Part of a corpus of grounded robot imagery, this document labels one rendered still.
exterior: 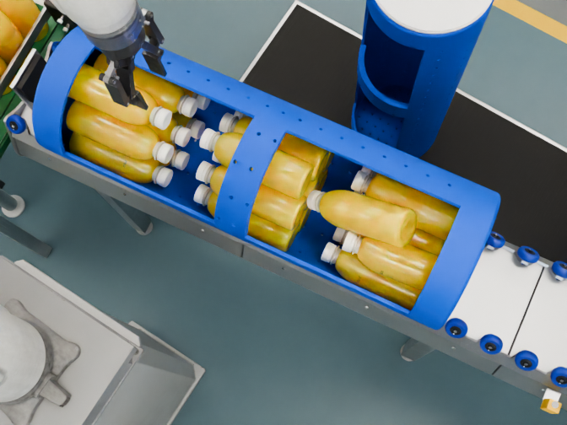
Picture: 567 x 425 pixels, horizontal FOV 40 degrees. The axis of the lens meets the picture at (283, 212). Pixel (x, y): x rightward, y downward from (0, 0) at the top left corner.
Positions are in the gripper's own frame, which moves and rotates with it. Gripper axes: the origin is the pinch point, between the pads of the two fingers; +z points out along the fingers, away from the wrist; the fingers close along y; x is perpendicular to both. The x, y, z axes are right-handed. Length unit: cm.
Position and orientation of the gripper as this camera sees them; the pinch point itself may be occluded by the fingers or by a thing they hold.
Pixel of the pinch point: (145, 82)
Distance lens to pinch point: 136.2
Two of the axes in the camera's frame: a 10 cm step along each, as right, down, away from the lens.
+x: -9.0, -4.1, 1.5
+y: 4.3, -8.8, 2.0
